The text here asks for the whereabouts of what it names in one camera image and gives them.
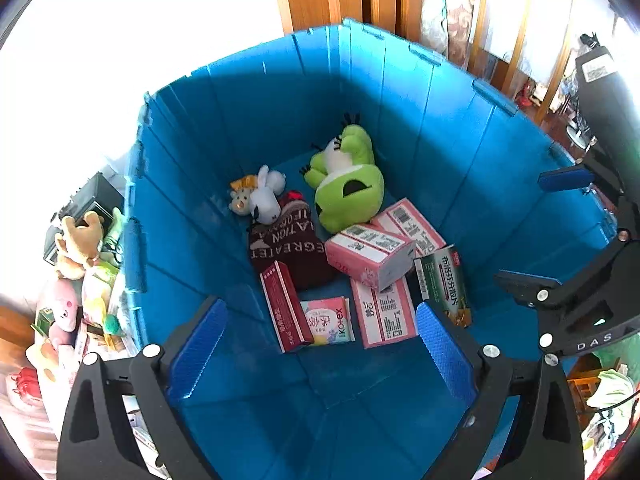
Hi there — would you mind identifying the green white medicine box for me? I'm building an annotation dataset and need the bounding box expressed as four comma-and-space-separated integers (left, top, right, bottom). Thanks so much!
414, 244, 472, 328

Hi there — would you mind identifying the pink box with barcode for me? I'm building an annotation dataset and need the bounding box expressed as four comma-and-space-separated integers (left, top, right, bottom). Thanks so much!
350, 278, 418, 349

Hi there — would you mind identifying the dark red slim box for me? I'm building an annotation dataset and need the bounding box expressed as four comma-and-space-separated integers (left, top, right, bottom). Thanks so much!
260, 261, 314, 353

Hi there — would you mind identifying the pink tissue box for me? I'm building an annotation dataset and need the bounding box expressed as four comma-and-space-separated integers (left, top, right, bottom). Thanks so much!
324, 224, 416, 292

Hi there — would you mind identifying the pink Kotex packet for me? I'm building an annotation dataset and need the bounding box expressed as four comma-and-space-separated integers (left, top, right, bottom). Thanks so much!
302, 296, 355, 346

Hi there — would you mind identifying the green frog plush toy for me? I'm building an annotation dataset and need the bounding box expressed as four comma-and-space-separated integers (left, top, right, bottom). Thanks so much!
300, 114, 385, 234

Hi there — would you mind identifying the maroon knit sock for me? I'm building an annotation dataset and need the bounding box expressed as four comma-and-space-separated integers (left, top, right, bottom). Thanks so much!
248, 191, 337, 290

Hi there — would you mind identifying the small yellow cream plush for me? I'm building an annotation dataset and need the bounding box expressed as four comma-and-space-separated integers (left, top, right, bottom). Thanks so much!
229, 174, 257, 216

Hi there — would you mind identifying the small white plush toy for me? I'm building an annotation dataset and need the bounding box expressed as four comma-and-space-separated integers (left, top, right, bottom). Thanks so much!
248, 165, 286, 226

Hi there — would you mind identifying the pink plush toy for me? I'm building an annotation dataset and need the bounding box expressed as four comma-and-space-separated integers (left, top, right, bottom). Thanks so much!
46, 280, 78, 349

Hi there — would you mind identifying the beige teddy bear plush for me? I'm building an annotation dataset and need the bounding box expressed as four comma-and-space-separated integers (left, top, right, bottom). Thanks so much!
54, 211, 103, 281

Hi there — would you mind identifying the black electronic device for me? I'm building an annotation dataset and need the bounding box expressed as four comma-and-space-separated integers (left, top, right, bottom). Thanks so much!
42, 172, 124, 266

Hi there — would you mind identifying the blue plastic storage bin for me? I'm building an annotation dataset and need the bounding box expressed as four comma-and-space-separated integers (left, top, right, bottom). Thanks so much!
125, 21, 615, 479

